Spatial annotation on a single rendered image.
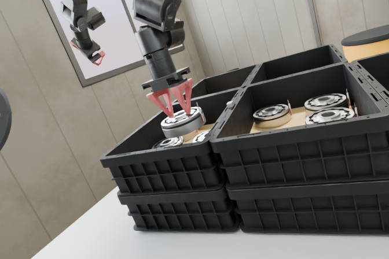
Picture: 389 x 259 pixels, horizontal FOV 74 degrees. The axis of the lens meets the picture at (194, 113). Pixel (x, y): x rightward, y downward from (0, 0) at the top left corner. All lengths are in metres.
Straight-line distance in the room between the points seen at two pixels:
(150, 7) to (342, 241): 0.56
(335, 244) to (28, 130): 1.88
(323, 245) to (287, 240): 0.06
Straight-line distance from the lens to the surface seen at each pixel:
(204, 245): 0.63
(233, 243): 0.61
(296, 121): 0.75
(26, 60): 2.17
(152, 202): 0.65
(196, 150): 0.51
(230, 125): 0.60
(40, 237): 2.17
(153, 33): 0.56
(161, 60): 0.56
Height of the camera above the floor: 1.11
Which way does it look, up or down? 15 degrees down
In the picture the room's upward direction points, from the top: 19 degrees counter-clockwise
